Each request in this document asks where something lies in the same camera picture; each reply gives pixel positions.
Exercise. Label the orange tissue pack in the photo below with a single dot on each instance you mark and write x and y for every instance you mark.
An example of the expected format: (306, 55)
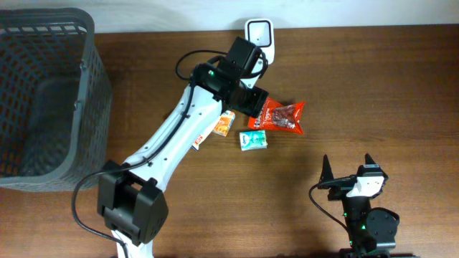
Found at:
(224, 123)

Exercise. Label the dark grey plastic basket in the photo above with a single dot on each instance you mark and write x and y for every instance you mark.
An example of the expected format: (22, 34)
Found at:
(55, 99)

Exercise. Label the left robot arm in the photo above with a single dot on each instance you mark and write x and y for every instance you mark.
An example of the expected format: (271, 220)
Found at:
(131, 195)

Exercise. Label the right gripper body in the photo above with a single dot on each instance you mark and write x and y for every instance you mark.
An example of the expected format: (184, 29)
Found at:
(339, 193)

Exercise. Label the white barcode scanner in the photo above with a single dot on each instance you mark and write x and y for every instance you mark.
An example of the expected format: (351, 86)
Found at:
(261, 33)

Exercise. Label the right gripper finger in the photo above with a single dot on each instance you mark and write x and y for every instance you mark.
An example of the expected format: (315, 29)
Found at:
(369, 160)
(326, 173)

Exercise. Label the yellow snack bag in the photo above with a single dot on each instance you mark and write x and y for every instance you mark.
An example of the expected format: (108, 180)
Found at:
(200, 139)

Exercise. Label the teal tissue pack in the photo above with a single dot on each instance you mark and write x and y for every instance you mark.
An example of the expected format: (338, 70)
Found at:
(253, 140)

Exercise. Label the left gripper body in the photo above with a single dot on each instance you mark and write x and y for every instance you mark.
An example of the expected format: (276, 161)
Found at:
(256, 102)

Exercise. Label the red candy bag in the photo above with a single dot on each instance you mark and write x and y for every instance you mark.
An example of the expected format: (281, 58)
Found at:
(275, 116)

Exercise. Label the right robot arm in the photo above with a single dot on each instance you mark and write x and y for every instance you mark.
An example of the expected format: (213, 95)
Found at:
(371, 230)

